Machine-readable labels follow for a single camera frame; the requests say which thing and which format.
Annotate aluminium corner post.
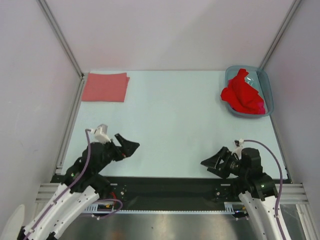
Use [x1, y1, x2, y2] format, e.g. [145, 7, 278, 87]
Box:
[36, 0, 84, 80]
[259, 0, 304, 69]

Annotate grey slotted cable duct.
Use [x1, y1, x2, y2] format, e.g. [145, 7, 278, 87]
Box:
[82, 202, 247, 218]

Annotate left aluminium corner post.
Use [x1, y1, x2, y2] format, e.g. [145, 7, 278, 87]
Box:
[36, 0, 84, 80]

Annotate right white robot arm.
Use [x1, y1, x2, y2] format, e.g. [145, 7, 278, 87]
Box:
[200, 146, 291, 240]

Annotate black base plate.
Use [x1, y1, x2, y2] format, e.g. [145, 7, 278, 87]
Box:
[90, 176, 239, 210]

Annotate magenta pink garment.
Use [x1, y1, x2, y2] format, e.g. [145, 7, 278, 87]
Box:
[256, 102, 266, 115]

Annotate salmon pink t shirt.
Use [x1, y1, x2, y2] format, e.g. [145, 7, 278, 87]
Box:
[81, 73, 130, 103]

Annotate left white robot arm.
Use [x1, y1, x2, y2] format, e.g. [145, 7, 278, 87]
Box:
[17, 133, 140, 240]

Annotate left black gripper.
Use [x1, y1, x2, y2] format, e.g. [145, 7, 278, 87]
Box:
[93, 133, 140, 174]

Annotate right aluminium corner post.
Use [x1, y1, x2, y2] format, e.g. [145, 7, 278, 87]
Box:
[259, 0, 304, 69]

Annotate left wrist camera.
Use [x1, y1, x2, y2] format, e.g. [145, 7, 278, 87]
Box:
[90, 124, 111, 144]

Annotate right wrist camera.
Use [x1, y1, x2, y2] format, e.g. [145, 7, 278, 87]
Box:
[232, 138, 245, 159]

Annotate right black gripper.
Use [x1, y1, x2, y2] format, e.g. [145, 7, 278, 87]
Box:
[200, 146, 248, 179]

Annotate clear blue plastic bin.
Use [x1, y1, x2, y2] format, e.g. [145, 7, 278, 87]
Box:
[224, 65, 274, 119]

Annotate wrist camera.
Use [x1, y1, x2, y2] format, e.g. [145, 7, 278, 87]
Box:
[232, 138, 245, 159]
[90, 124, 111, 144]

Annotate bright red t shirt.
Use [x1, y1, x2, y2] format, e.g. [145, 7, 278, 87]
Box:
[220, 68, 264, 114]

